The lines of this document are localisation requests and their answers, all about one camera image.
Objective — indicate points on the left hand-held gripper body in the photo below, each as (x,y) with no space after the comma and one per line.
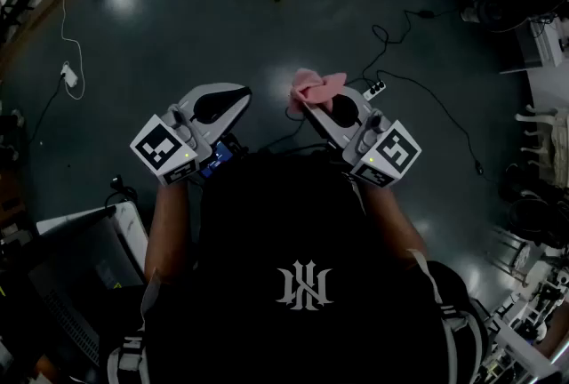
(160,146)

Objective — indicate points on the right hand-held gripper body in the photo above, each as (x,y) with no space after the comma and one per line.
(395,151)

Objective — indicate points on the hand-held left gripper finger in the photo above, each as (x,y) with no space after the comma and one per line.
(218,112)
(213,98)

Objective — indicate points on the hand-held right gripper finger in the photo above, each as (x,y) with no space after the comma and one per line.
(343,119)
(351,106)

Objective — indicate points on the pink cloth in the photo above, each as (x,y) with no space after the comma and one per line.
(315,89)

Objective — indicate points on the person's left forearm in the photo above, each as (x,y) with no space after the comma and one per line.
(171,231)

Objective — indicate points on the person's right forearm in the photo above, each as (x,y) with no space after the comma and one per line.
(391,222)

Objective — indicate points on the white power strip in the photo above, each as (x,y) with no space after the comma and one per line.
(374,90)

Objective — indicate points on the blue-screen device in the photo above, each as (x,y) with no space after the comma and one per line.
(218,162)

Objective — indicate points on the white power adapter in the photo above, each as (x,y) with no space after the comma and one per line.
(69,74)

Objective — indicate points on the person's black t-shirt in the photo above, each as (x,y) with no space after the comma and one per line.
(289,240)

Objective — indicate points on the grey computer case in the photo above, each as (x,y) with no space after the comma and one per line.
(75,266)

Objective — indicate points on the white ornate chair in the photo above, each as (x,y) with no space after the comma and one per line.
(558,138)

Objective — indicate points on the white drawer cabinet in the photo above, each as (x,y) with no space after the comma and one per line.
(547,44)

